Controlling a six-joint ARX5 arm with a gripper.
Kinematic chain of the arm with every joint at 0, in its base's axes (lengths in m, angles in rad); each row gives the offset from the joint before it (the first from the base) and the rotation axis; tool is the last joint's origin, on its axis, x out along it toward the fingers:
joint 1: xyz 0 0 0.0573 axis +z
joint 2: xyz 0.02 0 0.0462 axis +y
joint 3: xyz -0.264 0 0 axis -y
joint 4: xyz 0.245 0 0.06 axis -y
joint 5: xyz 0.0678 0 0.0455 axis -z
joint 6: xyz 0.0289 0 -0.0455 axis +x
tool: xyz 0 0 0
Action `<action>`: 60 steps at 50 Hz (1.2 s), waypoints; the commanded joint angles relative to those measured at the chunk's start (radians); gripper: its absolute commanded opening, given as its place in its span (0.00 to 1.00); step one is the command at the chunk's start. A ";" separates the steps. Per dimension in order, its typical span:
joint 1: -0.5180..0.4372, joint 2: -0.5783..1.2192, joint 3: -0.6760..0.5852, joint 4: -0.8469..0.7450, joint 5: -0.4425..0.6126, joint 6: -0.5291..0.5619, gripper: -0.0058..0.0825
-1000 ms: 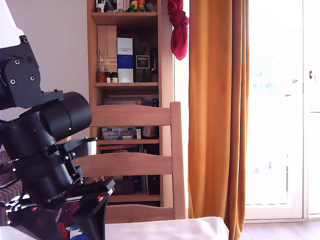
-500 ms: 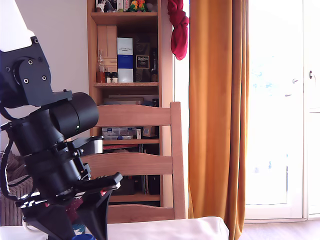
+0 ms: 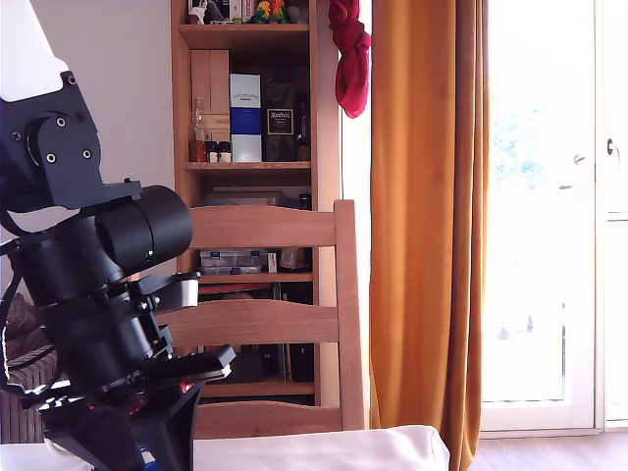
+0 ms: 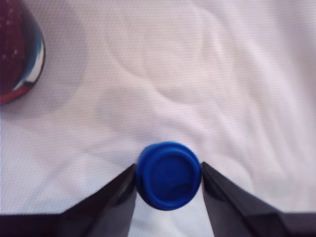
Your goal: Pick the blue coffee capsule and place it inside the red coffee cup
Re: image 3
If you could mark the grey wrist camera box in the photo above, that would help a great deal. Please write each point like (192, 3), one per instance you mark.
(185, 292)

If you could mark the black storage box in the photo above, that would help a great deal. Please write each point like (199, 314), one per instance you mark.
(250, 365)

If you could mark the blue and white box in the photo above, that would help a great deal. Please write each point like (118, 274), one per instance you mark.
(245, 127)

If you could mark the brown paper packet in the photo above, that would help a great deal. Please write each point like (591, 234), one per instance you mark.
(290, 259)

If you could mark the blue coffee capsule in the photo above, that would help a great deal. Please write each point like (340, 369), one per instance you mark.
(149, 463)

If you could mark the clear plastic storage boxes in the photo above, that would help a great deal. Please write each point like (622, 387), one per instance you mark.
(233, 260)

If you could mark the white tablecloth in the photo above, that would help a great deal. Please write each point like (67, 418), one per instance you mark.
(319, 449)

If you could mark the red book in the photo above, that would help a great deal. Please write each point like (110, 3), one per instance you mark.
(235, 288)

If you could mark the small dark spice jar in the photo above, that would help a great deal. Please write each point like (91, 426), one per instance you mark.
(212, 152)
(224, 152)

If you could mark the knotted red cloth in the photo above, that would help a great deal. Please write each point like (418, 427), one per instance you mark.
(350, 73)

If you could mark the small white red box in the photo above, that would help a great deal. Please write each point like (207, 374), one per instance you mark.
(272, 262)

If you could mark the orange curtain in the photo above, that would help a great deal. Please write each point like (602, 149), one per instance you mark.
(419, 221)

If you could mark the wooden slat-back chair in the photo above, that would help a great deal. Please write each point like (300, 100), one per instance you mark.
(275, 228)

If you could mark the brown jar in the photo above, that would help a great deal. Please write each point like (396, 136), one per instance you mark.
(197, 151)

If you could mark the light wooden drawer box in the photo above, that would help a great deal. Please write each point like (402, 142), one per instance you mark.
(210, 78)

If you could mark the dark glass bottle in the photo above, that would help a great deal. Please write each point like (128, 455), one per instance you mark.
(302, 132)

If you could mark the clear glass bottle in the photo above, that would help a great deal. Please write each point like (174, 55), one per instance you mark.
(197, 120)

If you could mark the white balcony door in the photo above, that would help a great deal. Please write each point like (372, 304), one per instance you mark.
(601, 245)

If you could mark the colourful parrot figurine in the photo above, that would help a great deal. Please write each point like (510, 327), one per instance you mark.
(266, 11)

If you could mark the black whisky box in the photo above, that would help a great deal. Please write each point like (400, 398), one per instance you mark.
(279, 122)

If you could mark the tall wooden bookshelf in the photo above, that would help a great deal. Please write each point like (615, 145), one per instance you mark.
(179, 122)

